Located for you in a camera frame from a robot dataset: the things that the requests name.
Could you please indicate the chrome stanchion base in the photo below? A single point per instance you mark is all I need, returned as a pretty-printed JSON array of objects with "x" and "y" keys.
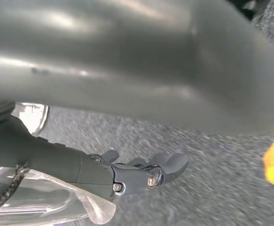
[{"x": 31, "y": 118}]

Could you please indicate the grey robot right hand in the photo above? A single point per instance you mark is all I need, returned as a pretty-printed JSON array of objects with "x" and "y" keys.
[{"x": 45, "y": 168}]

